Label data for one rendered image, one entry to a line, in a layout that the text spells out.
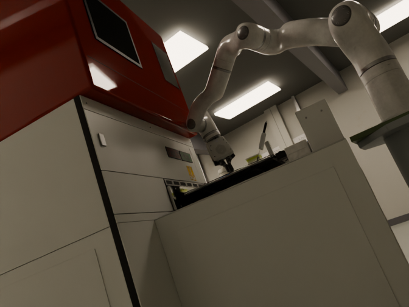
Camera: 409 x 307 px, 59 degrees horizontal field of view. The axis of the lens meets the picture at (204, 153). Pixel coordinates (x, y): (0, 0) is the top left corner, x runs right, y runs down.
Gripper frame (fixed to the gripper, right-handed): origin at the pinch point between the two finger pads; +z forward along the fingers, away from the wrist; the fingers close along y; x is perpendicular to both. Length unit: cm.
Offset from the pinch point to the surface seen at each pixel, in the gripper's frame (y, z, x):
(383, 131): 24, 21, -68
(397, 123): 26, 21, -72
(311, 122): 10, 9, -62
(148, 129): -28.2, -24.4, -22.7
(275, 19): 177, -150, 157
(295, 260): -14, 40, -58
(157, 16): 65, -208, 168
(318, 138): 9, 14, -62
